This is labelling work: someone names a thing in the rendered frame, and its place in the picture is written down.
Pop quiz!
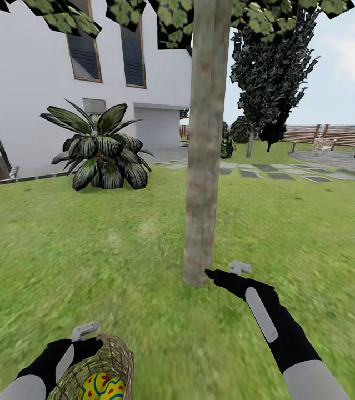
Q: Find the wicker basket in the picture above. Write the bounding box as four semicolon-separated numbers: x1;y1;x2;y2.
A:
56;333;134;400

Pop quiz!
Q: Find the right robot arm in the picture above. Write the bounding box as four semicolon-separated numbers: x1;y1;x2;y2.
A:
205;261;351;400

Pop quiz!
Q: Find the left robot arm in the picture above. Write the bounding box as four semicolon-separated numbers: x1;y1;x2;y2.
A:
0;321;105;400

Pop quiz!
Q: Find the easter egg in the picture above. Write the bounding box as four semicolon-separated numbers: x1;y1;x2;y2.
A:
77;371;111;400
99;376;126;400

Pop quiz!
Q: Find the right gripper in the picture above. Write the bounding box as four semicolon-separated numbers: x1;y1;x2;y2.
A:
205;269;242;295

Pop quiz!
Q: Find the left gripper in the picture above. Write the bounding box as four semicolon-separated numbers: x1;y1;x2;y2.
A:
74;337;105;366

